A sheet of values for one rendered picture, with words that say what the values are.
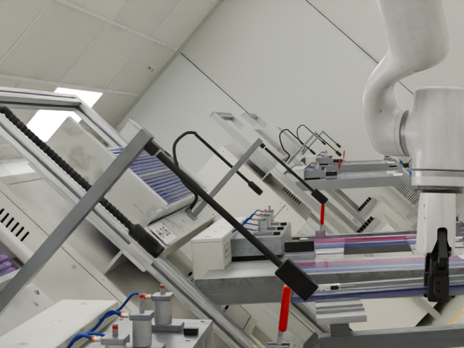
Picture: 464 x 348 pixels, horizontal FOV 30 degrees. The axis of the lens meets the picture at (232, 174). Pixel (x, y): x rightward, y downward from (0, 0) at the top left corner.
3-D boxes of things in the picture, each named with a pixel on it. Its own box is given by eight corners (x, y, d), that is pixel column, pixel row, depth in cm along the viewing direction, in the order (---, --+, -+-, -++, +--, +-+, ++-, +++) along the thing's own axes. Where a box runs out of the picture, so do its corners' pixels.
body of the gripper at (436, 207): (410, 183, 142) (409, 251, 142) (418, 183, 132) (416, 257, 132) (456, 184, 142) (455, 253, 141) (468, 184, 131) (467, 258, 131)
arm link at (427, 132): (398, 169, 136) (454, 170, 131) (400, 85, 136) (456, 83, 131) (419, 170, 143) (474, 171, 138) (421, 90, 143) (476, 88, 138)
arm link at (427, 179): (408, 170, 142) (407, 188, 142) (415, 169, 133) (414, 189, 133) (460, 171, 141) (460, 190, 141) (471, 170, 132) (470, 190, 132)
